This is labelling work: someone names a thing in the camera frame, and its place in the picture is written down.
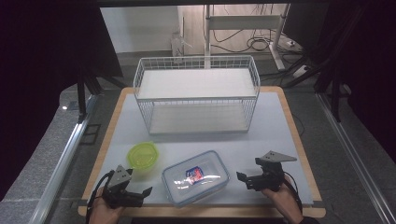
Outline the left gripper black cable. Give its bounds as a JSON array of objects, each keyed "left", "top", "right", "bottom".
[{"left": 85, "top": 170, "right": 116, "bottom": 224}]

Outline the tangle of black floor cables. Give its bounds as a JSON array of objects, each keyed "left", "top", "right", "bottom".
[{"left": 211, "top": 27, "right": 307, "bottom": 64}]

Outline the person's right hand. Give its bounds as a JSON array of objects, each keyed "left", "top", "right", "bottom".
[{"left": 261, "top": 175, "right": 304, "bottom": 224}]

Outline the clear rectangular lidded food container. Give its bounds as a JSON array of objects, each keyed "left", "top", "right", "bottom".
[{"left": 161, "top": 149, "right": 232, "bottom": 208}]

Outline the green round lidded container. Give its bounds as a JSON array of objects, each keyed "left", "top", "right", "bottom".
[{"left": 126, "top": 141, "right": 161, "bottom": 172}]

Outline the person's left hand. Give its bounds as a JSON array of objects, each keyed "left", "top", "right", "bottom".
[{"left": 88, "top": 186, "right": 126, "bottom": 224}]

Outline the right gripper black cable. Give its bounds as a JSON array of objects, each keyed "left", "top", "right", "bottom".
[{"left": 283, "top": 171, "right": 304, "bottom": 216}]

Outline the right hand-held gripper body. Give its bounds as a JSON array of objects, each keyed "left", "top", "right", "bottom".
[{"left": 246, "top": 150, "right": 298, "bottom": 192}]

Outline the white power strip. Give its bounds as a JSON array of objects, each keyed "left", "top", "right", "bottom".
[{"left": 292, "top": 64, "right": 311, "bottom": 78}]

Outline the black curtain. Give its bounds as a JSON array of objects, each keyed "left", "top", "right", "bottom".
[
  {"left": 0, "top": 0, "right": 124, "bottom": 202},
  {"left": 283, "top": 0, "right": 396, "bottom": 157}
]

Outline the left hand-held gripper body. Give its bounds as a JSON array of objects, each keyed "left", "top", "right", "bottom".
[{"left": 102, "top": 164, "right": 145, "bottom": 209}]

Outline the clear plastic bag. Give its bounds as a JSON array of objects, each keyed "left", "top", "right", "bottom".
[{"left": 170, "top": 30, "right": 193, "bottom": 58}]

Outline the grey table mat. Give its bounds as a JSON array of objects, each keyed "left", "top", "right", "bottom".
[{"left": 87, "top": 91, "right": 314, "bottom": 206}]

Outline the black metal stand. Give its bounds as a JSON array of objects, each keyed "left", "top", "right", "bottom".
[
  {"left": 76, "top": 66, "right": 127, "bottom": 124},
  {"left": 281, "top": 6, "right": 368, "bottom": 124}
]

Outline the white wire two-tier rack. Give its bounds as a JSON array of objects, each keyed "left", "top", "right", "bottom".
[{"left": 133, "top": 55, "right": 262, "bottom": 135}]

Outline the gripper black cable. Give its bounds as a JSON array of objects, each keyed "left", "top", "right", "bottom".
[
  {"left": 283, "top": 171, "right": 304, "bottom": 216},
  {"left": 85, "top": 170, "right": 116, "bottom": 224}
]

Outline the aluminium rail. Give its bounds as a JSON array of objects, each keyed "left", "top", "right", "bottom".
[
  {"left": 316, "top": 92, "right": 396, "bottom": 224},
  {"left": 29, "top": 94, "right": 99, "bottom": 224}
]

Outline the white metal desk frame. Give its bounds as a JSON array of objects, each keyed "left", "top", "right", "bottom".
[{"left": 204, "top": 3, "right": 291, "bottom": 71}]

